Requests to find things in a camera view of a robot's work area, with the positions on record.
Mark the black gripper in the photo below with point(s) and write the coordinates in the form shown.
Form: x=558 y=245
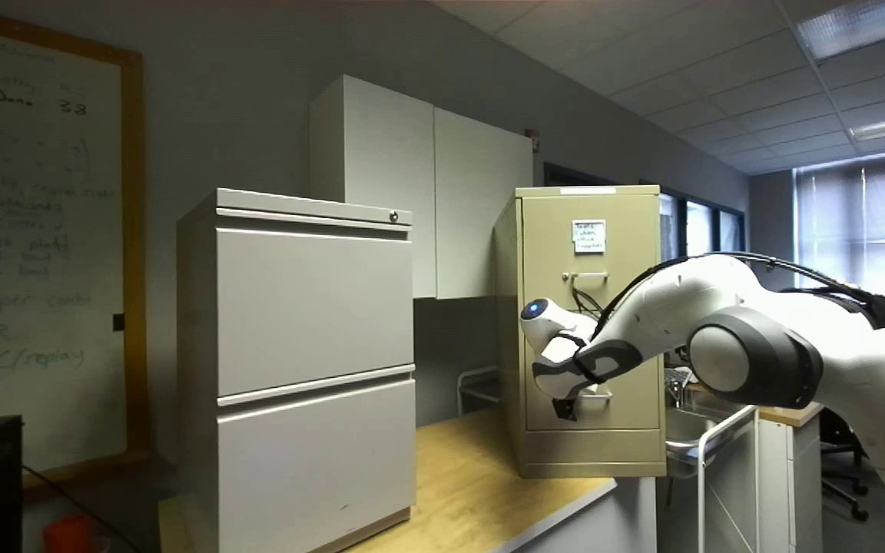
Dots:
x=562 y=406

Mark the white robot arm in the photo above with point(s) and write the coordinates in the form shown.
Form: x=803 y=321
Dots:
x=691 y=296

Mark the beige filing cabinet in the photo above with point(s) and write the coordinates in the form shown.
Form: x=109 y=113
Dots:
x=584 y=457

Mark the white cabinet with wooden countertop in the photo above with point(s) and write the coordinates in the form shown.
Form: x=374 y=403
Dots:
x=462 y=494

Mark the beige cabinet drawer with label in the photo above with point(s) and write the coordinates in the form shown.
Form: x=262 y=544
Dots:
x=546 y=246

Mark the white side cabinet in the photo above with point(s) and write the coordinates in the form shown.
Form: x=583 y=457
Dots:
x=785 y=481

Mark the gray filing cabinet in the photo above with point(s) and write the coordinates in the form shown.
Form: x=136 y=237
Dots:
x=309 y=308

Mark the white paper label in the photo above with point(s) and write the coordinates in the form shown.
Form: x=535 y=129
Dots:
x=589 y=236

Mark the dark interior window panels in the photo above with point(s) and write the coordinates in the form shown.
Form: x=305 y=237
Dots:
x=698 y=229

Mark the black office chair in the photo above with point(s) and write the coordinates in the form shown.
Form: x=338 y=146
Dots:
x=844 y=450

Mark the large ceiling light panel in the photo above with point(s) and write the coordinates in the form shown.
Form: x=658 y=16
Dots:
x=863 y=26

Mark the red object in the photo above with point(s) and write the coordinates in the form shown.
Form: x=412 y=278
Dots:
x=73 y=536

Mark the white metal tube frame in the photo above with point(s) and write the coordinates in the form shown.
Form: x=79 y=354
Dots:
x=701 y=494

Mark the white wall cabinet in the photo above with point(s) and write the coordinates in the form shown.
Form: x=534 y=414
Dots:
x=412 y=184

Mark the whiteboard with wooden frame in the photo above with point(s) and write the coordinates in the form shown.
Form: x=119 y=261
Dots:
x=31 y=257

